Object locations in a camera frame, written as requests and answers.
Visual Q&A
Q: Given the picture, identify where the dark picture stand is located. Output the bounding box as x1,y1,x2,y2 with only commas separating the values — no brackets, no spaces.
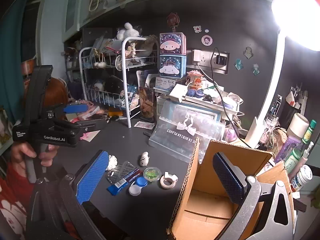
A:
139,86,158,120

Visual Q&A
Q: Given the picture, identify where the small white figure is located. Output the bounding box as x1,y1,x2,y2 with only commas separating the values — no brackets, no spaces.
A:
139,151,150,167

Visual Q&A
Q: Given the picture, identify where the white paper bag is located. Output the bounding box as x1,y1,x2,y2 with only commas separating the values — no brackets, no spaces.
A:
87,0,108,18

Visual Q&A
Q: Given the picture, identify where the purple box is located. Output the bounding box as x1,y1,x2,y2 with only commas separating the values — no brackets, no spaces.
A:
274,135,300,163

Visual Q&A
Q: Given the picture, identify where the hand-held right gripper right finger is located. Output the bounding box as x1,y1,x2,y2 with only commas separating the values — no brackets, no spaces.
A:
212,152,297,240

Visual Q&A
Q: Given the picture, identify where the white paper roll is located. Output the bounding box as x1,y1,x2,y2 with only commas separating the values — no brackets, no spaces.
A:
287,112,310,138

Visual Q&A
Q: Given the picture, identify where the pink packet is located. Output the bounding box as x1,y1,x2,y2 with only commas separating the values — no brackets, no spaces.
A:
134,121,156,130

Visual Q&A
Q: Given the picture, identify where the white spray bottle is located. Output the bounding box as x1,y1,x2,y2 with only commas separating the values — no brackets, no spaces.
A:
300,141,314,167

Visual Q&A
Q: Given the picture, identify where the green round container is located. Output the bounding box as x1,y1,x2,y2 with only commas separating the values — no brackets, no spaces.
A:
143,167,162,182

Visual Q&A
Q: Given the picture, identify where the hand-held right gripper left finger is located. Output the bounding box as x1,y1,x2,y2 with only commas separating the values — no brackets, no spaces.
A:
25,150,110,240

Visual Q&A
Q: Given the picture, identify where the white plush toy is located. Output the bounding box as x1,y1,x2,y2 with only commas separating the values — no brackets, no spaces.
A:
116,22,140,40

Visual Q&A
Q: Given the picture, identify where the blue snack wrapper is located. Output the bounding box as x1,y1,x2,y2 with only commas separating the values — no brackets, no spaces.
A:
107,170,141,196

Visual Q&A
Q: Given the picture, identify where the pink card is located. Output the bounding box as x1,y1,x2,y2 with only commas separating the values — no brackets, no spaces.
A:
81,130,100,143

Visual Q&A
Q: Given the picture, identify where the white wall socket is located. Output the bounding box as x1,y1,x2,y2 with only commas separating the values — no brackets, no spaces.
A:
192,49,212,65

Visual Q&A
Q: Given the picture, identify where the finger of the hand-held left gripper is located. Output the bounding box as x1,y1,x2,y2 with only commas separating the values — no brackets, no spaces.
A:
47,104,89,120
62,119,107,133

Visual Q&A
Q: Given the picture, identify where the pink carousel figurine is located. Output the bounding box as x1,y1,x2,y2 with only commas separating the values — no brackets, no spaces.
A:
186,70,208,90

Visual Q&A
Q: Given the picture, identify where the blue picture card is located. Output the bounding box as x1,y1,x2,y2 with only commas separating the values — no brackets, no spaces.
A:
125,85,138,103

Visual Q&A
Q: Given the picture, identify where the white pill bottle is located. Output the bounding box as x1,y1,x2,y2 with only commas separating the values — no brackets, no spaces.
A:
290,164,313,193

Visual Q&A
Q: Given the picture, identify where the pink character box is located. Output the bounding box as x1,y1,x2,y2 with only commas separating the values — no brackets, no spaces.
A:
159,32,187,55

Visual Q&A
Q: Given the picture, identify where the dark red spring ornament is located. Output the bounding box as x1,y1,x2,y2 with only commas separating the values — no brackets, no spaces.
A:
166,12,182,33

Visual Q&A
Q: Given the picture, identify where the crumpled white tissue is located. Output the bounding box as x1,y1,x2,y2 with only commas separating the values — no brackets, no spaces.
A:
107,154,118,170

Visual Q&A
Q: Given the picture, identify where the white labelled box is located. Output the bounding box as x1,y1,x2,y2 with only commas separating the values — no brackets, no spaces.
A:
154,76,185,92

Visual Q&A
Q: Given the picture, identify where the person's left hand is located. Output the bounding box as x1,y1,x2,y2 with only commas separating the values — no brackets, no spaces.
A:
10,142,59,167

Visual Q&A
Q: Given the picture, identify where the white desk lamp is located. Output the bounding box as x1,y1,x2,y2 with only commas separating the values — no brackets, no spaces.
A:
244,0,320,148

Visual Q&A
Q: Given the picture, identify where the blue character box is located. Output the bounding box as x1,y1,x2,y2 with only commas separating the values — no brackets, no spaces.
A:
159,54,187,77

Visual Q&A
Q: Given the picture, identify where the black plush toy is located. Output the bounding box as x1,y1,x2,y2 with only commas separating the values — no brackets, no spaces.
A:
102,76,124,95

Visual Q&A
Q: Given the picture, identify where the white wire rack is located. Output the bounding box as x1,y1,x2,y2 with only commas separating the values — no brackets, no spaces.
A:
79,37,158,128

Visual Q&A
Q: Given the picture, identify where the green glass bottle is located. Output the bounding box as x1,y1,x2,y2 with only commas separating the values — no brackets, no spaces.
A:
285,119,317,174

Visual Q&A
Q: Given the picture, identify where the white blue contact lens case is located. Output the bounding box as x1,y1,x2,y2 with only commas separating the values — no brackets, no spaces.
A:
128,176,148,196

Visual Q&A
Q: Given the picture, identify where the brown cardboard box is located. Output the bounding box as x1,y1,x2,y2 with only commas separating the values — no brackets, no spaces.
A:
167,136,294,240

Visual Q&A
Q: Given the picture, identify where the clear plastic bag with bow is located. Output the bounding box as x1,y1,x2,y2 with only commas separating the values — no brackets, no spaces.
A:
149,101,224,164

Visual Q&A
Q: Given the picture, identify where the white tape dispenser roll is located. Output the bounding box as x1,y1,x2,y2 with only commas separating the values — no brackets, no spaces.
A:
160,171,178,190

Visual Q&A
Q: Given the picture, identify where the red printed clothing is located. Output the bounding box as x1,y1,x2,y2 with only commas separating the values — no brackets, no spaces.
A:
0,161,28,240

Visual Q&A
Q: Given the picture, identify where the clear blister pack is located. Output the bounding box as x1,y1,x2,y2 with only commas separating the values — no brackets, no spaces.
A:
106,162,138,183

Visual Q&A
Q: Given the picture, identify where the black pen holder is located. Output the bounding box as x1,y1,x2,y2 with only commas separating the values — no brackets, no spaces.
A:
279,90,308,123

